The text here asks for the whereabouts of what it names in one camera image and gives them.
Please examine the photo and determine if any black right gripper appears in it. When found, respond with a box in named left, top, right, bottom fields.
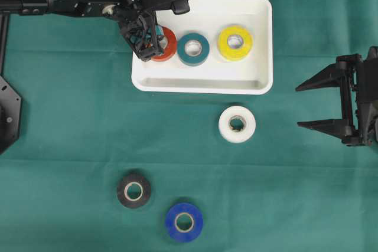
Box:
left=295, top=46, right=377, bottom=146

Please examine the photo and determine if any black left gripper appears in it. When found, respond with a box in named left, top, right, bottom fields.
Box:
left=118, top=12, right=164, bottom=62

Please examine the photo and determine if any red tape roll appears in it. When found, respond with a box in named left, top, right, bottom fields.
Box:
left=152, top=26, right=177, bottom=62

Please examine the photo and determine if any green tape roll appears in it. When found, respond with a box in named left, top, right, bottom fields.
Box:
left=177, top=32, right=210, bottom=67

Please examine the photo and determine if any yellow tape roll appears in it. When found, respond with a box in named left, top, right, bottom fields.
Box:
left=217, top=25, right=253, bottom=61

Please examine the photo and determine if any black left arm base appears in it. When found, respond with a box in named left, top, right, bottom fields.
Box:
left=0, top=76, right=22, bottom=154

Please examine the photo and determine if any white plastic tray case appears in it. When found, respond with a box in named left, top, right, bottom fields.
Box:
left=131, top=0, right=273, bottom=95

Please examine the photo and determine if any white tape roll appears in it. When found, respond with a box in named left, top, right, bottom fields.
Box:
left=219, top=106, right=256, bottom=143

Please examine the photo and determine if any black tape roll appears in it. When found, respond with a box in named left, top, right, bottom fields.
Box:
left=117, top=173, right=152, bottom=209

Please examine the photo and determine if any blue tape roll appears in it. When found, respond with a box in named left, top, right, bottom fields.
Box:
left=165, top=202, right=204, bottom=243

